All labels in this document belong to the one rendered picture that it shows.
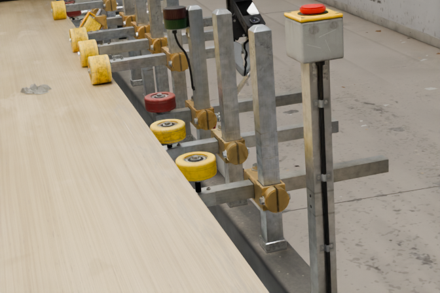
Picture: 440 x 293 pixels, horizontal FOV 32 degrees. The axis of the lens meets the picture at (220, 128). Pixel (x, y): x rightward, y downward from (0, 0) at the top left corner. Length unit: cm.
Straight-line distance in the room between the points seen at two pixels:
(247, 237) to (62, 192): 42
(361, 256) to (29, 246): 198
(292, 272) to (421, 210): 199
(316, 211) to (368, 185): 244
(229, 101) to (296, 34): 57
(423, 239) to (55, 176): 197
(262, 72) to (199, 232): 38
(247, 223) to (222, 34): 42
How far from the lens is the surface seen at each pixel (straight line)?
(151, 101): 197
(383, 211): 345
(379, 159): 167
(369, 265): 301
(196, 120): 196
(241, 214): 176
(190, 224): 126
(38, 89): 220
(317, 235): 130
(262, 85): 147
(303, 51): 118
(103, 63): 218
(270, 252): 159
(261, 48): 145
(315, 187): 127
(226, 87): 172
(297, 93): 210
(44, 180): 154
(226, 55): 170
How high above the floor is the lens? 143
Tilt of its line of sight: 18 degrees down
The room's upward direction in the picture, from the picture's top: 5 degrees counter-clockwise
